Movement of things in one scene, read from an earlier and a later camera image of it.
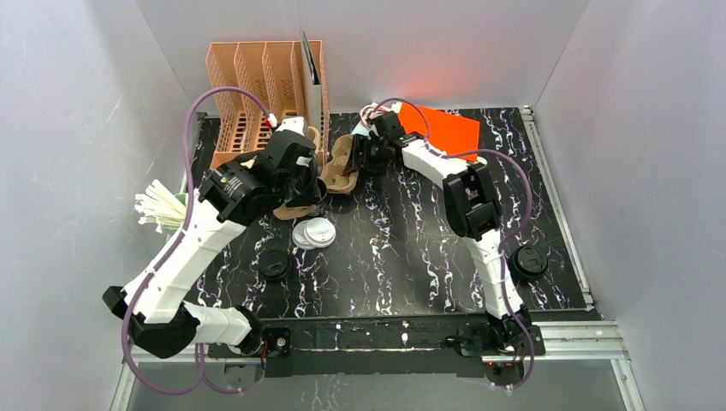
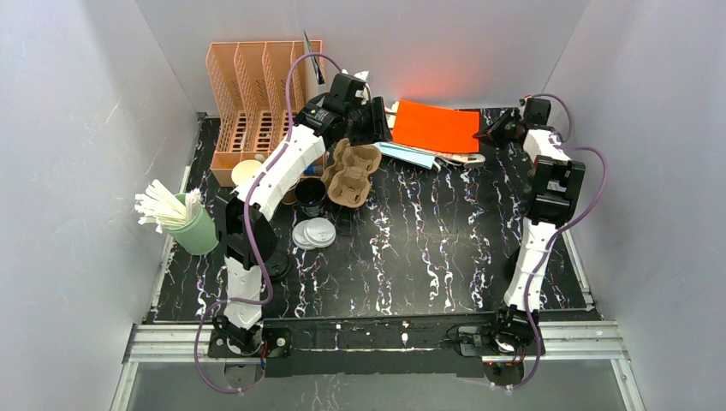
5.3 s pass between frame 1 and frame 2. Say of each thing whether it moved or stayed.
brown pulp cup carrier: moved
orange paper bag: stayed
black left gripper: moved
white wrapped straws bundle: stayed
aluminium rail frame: stayed
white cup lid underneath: stayed
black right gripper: moved
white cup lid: stayed
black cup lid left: stayed
